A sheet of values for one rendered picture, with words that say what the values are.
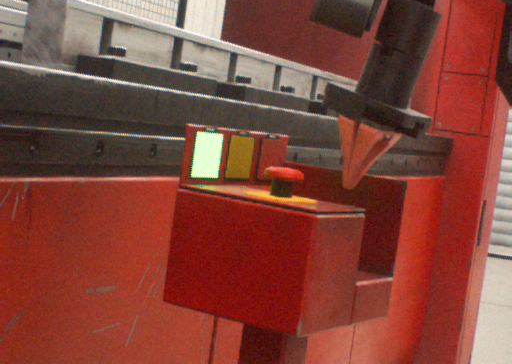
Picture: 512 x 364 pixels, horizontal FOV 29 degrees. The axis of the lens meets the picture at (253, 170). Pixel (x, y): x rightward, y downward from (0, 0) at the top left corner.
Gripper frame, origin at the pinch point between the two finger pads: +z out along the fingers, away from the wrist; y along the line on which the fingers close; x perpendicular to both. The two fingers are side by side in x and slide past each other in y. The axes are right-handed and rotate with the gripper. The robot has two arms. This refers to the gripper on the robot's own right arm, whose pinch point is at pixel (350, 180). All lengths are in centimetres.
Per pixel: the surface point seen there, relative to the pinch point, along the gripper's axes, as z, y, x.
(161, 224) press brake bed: 16.0, 24.4, -5.3
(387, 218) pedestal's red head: 2.8, -3.8, -4.1
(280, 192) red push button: 1.9, 1.5, 11.1
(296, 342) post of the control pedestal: 16.5, -3.4, 6.0
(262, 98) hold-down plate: 2, 41, -46
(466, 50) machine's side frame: -15, 56, -168
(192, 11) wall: 36, 464, -604
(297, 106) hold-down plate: 3, 43, -62
